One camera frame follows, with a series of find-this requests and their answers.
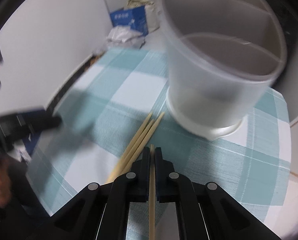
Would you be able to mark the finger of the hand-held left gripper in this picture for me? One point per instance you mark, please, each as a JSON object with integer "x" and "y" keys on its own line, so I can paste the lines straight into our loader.
{"x": 41, "y": 121}

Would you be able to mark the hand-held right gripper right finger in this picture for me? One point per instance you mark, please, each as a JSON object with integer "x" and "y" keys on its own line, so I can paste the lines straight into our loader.
{"x": 164, "y": 180}

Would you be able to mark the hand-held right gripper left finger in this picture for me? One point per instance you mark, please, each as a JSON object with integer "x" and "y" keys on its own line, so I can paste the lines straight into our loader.
{"x": 139, "y": 180}

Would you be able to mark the wooden chopstick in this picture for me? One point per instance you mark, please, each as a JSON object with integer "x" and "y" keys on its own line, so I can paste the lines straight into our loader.
{"x": 152, "y": 180}

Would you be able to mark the pile of wooden chopsticks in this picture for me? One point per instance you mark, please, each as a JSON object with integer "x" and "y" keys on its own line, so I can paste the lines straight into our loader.
{"x": 135, "y": 143}

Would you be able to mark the translucent white utensil holder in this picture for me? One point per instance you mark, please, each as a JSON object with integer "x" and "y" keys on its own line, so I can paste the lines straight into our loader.
{"x": 201, "y": 92}

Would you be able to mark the round dark table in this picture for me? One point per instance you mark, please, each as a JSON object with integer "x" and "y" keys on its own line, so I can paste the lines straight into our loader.
{"x": 71, "y": 80}

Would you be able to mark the teal white checked tablecloth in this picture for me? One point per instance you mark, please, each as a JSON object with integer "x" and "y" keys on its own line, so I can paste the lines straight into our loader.
{"x": 214, "y": 160}

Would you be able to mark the white plastic bag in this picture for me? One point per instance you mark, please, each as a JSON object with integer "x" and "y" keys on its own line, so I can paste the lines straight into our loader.
{"x": 125, "y": 36}

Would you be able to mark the blue cardboard box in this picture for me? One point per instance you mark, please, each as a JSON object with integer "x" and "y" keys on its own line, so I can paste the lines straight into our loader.
{"x": 130, "y": 20}

